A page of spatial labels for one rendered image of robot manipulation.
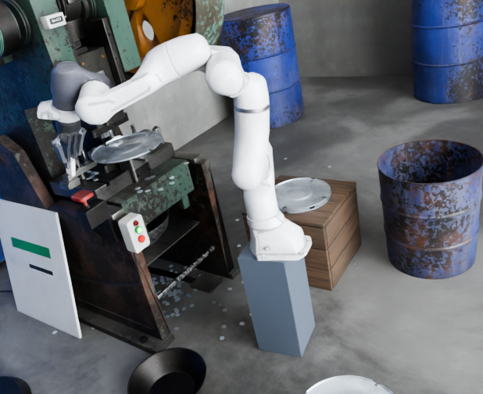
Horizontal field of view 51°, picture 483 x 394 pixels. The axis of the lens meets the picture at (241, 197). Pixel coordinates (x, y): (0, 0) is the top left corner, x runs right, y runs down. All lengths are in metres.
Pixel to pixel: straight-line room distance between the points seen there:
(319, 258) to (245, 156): 0.78
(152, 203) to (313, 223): 0.67
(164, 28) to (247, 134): 0.82
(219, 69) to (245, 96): 0.14
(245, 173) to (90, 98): 0.50
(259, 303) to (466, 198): 0.91
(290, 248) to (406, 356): 0.60
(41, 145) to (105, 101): 0.77
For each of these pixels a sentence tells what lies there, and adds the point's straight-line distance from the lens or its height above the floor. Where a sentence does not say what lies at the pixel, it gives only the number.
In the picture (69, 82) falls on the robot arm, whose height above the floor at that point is 1.17.
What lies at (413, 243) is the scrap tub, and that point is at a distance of 2.24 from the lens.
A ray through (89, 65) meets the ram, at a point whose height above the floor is 1.13.
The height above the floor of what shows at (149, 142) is 0.78.
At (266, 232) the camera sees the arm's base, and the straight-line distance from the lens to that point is 1.73.
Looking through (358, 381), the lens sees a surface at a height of 0.31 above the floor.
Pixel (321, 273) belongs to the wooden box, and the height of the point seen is 0.09.
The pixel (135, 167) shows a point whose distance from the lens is 2.07.
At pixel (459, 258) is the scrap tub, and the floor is 0.09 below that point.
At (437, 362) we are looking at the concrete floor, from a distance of 2.00.
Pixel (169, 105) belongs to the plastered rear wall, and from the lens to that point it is 4.08.
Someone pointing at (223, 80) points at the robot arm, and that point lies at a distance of 1.45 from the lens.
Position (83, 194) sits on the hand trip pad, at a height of 0.76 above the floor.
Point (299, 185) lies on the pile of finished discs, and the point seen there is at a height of 0.37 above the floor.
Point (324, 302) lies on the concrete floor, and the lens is 2.25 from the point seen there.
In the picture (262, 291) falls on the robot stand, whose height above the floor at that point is 0.31.
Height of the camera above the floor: 1.46
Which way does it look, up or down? 27 degrees down
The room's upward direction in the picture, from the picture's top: 12 degrees counter-clockwise
